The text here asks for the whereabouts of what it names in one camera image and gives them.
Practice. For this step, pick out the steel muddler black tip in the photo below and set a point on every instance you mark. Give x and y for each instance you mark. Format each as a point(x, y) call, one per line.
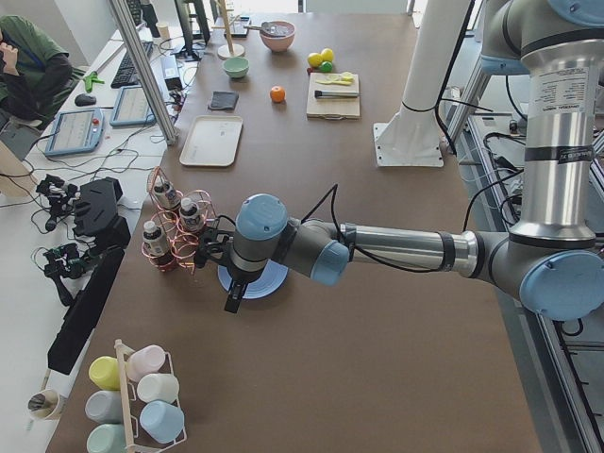
point(318, 94)

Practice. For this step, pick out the aluminium frame post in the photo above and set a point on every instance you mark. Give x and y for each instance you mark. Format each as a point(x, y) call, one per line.
point(130, 36)

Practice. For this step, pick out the blue teach pendant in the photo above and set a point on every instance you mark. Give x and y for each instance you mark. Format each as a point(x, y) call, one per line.
point(75, 132)
point(131, 109)

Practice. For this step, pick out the cream rabbit tray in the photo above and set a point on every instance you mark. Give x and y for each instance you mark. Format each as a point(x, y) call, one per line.
point(212, 141)

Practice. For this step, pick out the seated person green shirt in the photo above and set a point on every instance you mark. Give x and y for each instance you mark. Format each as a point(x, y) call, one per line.
point(36, 73)

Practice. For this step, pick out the yellow cup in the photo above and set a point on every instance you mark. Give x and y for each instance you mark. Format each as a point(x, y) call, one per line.
point(104, 373)

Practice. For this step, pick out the white camera post base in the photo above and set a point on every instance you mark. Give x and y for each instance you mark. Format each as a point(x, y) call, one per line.
point(412, 137)

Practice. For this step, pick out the white cup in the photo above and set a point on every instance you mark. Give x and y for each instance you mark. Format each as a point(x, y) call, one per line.
point(156, 386)

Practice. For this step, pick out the black keyboard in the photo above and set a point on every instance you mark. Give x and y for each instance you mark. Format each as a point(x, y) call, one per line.
point(127, 74)

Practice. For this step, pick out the blue cup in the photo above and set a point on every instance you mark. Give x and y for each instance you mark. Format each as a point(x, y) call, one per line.
point(162, 421)

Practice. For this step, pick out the orange mandarin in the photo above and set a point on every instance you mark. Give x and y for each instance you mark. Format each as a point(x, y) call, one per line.
point(277, 94)

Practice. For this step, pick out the grey folded cloth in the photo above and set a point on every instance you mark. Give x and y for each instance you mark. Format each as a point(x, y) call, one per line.
point(223, 101)

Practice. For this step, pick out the pink cup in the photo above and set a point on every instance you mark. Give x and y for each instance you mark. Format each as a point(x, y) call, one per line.
point(145, 361)

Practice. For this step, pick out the green bowl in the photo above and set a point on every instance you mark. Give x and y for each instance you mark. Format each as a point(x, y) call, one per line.
point(236, 67)

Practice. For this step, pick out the yellow lemon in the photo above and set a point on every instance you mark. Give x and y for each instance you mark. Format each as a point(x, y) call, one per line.
point(327, 54)
point(314, 60)

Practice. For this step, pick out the tea bottle white cap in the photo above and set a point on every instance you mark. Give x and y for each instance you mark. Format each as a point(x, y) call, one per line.
point(165, 194)

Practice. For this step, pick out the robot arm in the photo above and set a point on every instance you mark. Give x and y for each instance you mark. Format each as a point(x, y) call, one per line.
point(547, 260)

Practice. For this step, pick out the mint green cup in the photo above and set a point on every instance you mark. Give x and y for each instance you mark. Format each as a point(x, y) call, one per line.
point(107, 438)

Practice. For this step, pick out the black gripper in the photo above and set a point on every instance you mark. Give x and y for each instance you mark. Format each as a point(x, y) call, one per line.
point(244, 277)

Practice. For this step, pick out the steel ice scoop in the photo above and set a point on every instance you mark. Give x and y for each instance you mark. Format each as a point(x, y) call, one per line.
point(269, 28)

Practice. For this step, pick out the green lime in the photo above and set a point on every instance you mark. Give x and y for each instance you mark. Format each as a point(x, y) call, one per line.
point(326, 67)

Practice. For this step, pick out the pink bowl with ice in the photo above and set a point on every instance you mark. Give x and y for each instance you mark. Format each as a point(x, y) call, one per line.
point(278, 36)

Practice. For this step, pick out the blue plate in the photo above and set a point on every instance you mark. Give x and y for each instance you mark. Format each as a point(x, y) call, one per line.
point(271, 279)

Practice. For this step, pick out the black computer mouse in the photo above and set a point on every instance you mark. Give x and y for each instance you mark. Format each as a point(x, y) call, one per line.
point(84, 100)

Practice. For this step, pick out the copper wire bottle rack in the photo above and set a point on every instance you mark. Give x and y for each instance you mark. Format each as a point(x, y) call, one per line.
point(171, 235)

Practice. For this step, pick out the grey cup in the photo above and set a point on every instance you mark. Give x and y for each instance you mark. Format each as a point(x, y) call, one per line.
point(105, 407)

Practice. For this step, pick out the wooden cutting board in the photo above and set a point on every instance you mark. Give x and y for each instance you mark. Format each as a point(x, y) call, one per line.
point(333, 108)

